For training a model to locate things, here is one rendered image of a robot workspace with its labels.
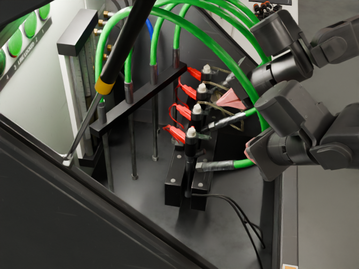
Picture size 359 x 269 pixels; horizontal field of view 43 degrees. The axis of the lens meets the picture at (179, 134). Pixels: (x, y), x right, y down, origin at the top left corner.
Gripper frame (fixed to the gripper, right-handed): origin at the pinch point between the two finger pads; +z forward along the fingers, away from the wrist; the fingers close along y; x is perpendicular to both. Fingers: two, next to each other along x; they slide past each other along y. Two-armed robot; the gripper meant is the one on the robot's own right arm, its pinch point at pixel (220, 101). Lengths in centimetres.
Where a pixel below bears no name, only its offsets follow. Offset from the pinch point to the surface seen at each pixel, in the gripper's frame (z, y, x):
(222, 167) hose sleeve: 0.3, -7.9, 11.4
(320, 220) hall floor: 62, -107, -80
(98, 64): 12.7, 20.8, 7.2
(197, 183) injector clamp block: 17.0, -14.3, 4.0
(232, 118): 6.8, -8.0, -8.0
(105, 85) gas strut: -16.3, 20.8, 34.8
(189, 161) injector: 16.3, -9.1, 2.1
